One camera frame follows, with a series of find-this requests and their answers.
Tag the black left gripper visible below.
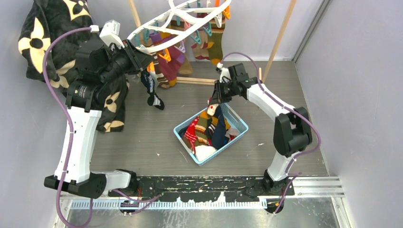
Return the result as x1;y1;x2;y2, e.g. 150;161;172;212
99;39;153;85

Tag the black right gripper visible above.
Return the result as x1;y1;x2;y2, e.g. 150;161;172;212
209;80;237;105

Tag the navy black white sock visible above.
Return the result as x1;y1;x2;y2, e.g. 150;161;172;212
140;69;165;110

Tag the orange clothespin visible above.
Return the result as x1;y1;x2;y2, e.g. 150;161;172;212
158;48;172;62

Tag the navy sock with white script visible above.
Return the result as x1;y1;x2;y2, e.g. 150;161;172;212
206;106;229;150

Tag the brown white orange sock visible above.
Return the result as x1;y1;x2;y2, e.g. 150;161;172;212
195;111;210;146

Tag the white clip hanger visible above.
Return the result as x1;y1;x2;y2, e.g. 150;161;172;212
128;0;231;54

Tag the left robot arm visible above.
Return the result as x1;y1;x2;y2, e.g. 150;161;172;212
44;39;153;199

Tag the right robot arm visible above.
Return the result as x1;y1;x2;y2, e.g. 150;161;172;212
210;63;313;195

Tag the light blue plastic basket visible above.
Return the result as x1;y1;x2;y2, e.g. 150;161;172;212
173;104;249;166

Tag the maroon purple striped sock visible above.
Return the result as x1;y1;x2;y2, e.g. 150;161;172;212
150;32;185;88

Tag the green orange striped sock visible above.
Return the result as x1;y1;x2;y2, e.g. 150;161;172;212
207;17;226;66

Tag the red white patterned sock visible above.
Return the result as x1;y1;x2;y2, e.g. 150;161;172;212
182;117;199;153

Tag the white sock in basket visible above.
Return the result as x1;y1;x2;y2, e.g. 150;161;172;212
194;145;217;162

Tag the black floral blanket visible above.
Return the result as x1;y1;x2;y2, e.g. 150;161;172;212
18;0;129;133

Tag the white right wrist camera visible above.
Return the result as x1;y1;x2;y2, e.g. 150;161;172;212
216;62;231;83

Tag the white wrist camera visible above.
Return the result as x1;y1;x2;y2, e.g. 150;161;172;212
216;62;231;83
90;19;124;48

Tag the wooden rack frame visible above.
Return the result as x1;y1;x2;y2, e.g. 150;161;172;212
129;0;298;86

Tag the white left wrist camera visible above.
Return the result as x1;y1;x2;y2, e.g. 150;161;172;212
90;19;124;48

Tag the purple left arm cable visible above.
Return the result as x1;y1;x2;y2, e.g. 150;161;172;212
42;27;95;228

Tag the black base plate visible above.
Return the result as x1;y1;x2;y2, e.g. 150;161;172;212
120;176;295;203

